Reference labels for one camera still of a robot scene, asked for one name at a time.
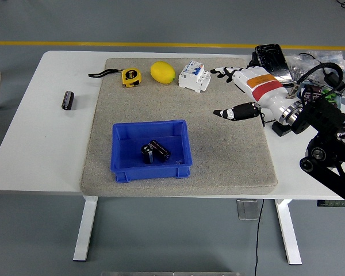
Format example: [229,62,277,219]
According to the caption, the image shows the blue plastic box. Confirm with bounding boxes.
[110,119,193,183]

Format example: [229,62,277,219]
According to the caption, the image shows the brown capacitor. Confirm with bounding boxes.
[304,85,323,101]

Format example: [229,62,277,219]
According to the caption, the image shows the white table leg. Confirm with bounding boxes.
[72,195,99,262]
[274,198,302,265]

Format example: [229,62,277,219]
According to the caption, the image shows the grey-brown mat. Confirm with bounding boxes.
[79,57,278,198]

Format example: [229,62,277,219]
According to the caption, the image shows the dark table control panel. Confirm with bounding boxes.
[317,200,345,208]

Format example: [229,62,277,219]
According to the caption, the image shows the black power adapter with cord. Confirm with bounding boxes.
[298,52,345,92]

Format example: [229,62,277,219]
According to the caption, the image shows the clear bag of screws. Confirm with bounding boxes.
[286,50,345,87]

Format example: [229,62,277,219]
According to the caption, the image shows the light blue parts bowl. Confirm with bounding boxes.
[296,82,343,110]

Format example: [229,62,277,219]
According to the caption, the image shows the dark brown cylindrical battery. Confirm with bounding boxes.
[148,139,173,163]

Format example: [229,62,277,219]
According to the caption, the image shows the yellow lemon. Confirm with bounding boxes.
[149,60,177,85]

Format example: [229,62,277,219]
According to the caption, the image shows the clear plastic holder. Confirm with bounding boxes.
[236,199,262,221]

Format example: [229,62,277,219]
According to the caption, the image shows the black glossy device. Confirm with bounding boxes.
[248,43,294,86]

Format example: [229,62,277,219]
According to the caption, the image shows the thin black pen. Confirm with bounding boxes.
[305,79,345,99]

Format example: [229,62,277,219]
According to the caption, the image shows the black cylindrical battery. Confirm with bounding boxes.
[60,90,75,111]

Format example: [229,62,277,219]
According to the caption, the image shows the white circuit breaker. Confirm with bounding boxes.
[177,60,212,94]

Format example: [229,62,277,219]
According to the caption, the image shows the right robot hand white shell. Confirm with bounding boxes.
[209,65,302,122]

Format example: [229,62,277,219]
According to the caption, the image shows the yellow tape measure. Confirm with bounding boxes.
[88,67,142,89]

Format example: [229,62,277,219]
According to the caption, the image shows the black battery with grey stripe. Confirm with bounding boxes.
[140,144,155,165]

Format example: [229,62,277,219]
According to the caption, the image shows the black hanging cable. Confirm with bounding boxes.
[254,199,265,276]

